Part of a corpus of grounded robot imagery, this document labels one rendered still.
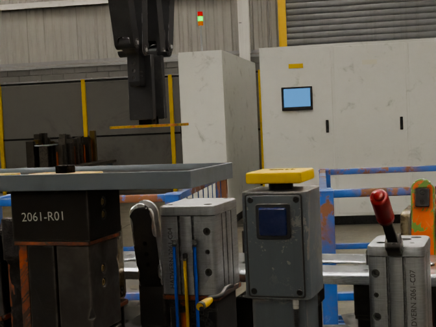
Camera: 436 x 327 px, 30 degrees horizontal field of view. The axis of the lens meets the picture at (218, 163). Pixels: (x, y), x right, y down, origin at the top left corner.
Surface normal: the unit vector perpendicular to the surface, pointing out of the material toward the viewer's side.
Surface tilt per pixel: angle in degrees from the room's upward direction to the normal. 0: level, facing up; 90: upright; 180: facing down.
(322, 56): 90
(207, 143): 90
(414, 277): 90
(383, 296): 90
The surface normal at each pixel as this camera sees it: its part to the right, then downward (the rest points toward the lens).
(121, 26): -0.41, 0.24
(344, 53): -0.13, 0.06
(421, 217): -0.33, -0.15
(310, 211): 0.94, -0.03
